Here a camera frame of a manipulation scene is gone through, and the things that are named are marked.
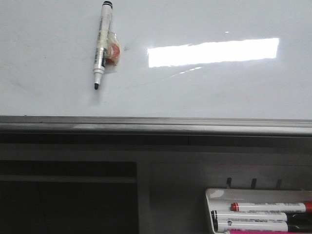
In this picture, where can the white black-tipped whiteboard marker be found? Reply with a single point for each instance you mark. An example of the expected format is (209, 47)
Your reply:
(107, 49)

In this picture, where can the white whiteboard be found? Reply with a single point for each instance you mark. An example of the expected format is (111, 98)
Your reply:
(178, 58)

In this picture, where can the white marker tray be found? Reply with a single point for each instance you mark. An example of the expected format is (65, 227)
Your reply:
(221, 199)

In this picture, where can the lower black capped white marker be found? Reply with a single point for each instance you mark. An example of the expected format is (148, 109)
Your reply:
(273, 226)

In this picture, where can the black capped white marker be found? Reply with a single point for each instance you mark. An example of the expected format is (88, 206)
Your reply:
(269, 216)
(273, 226)

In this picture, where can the upper black capped white marker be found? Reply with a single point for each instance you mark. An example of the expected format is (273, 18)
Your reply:
(269, 216)

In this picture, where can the red capped white marker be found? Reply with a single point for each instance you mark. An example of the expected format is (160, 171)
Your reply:
(286, 207)

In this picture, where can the pink marker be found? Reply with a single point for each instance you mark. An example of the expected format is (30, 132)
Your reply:
(259, 232)

